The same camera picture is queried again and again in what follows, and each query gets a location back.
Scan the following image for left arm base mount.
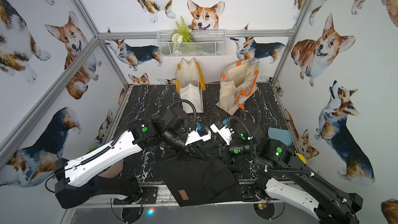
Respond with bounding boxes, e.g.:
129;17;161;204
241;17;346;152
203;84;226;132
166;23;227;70
111;187;158;205

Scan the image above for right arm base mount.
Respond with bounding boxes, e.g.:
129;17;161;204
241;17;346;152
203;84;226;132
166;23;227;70
239;184;283;203

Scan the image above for black canvas bag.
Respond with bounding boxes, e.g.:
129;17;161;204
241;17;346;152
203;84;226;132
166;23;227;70
152;151;243;207

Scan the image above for cream bag orange handles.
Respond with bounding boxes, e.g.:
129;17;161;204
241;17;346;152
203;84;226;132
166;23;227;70
216;60;259;115

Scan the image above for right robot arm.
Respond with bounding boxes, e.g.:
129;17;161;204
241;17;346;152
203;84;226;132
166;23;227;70
211;116;363;224

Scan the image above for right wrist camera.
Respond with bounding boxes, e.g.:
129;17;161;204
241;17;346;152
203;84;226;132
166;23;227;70
210;119;232;145

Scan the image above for cream bag yellow handles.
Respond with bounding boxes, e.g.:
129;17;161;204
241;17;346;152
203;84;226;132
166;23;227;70
175;58;206;114

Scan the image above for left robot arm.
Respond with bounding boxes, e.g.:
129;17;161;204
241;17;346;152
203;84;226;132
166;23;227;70
54;100;197;209

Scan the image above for tan round object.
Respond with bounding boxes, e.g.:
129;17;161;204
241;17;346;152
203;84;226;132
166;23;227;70
98;160;123;178

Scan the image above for white wire wall basket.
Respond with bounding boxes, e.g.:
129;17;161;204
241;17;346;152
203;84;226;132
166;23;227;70
157;30;227;58

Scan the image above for light blue dustpan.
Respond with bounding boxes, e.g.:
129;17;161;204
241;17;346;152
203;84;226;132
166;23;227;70
267;127;294;146

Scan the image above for green fern with white flower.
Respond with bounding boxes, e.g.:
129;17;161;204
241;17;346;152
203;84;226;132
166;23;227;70
171;17;194;55

